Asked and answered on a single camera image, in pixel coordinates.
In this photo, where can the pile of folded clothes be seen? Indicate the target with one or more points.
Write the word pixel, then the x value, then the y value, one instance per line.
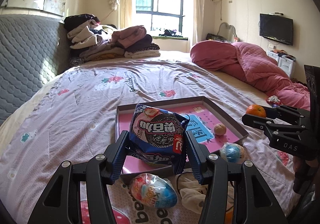
pixel 90 41

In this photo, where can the grey quilted headboard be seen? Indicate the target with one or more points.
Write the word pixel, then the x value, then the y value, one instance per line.
pixel 34 50

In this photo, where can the white drawstring cloth bag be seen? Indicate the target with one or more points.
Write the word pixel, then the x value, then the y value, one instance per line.
pixel 192 194

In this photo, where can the white drawer cabinet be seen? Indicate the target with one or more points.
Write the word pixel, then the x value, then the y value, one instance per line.
pixel 285 61

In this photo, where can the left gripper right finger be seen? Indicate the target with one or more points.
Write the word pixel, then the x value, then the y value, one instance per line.
pixel 254 201

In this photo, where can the walnut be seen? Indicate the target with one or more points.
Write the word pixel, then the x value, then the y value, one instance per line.
pixel 220 129

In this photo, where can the pink strawberry bed sheet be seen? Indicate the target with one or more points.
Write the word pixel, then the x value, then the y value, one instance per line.
pixel 74 117

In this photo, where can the small toy figure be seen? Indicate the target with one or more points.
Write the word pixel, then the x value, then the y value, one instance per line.
pixel 273 101

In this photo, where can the cream curtain right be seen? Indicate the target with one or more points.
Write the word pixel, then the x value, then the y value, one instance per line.
pixel 198 18

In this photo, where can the window with dark frame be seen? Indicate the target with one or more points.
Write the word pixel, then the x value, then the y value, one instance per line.
pixel 160 15

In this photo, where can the clothes on window sill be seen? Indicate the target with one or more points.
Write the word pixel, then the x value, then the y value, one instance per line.
pixel 170 33

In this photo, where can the pink quilted blanket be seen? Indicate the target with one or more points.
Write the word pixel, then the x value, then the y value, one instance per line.
pixel 250 63

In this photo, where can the blue oreo cookie packet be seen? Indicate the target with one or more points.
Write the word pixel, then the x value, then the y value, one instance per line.
pixel 157 136

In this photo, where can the pink chinese workbook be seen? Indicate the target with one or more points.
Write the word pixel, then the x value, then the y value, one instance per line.
pixel 202 124

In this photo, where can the blue surprise egg toy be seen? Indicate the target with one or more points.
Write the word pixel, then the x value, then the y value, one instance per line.
pixel 233 153

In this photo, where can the black flat tv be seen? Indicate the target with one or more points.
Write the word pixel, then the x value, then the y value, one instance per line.
pixel 276 28

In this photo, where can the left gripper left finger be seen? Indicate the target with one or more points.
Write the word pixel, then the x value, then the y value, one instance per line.
pixel 60 200

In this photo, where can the orange tangerine with stem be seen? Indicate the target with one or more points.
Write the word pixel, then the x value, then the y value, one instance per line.
pixel 228 216

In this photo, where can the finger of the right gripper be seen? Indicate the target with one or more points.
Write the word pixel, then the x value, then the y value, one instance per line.
pixel 288 114
pixel 295 125

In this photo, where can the red blue surprise egg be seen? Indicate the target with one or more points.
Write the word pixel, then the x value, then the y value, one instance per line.
pixel 153 191

